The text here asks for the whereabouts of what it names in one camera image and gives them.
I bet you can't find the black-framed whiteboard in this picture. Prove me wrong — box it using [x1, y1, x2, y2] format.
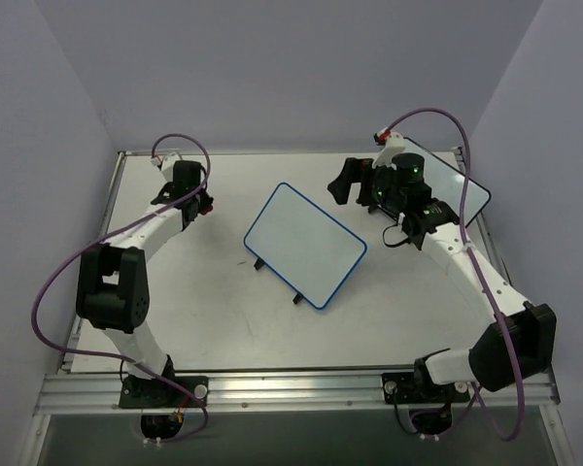
[404, 137, 492, 227]

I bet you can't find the aluminium front rail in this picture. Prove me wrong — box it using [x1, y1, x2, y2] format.
[33, 363, 560, 417]

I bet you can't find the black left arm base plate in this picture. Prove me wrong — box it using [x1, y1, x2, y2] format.
[119, 375, 209, 409]

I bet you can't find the red heart-shaped eraser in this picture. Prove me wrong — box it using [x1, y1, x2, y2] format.
[200, 204, 213, 215]

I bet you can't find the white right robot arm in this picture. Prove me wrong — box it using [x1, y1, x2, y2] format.
[327, 152, 557, 401]

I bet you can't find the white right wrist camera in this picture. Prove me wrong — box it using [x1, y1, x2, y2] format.
[372, 128, 406, 169]

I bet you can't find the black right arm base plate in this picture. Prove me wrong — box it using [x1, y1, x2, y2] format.
[381, 372, 470, 405]

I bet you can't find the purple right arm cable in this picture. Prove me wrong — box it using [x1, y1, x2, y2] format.
[383, 107, 527, 442]

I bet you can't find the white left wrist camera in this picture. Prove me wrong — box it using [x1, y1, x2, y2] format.
[151, 150, 183, 182]

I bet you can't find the blue-framed whiteboard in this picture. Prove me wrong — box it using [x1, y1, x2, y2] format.
[243, 182, 368, 311]

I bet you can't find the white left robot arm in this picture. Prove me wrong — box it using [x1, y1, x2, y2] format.
[76, 159, 214, 407]

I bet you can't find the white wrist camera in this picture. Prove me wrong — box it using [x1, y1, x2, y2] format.
[372, 128, 406, 169]
[151, 150, 183, 182]

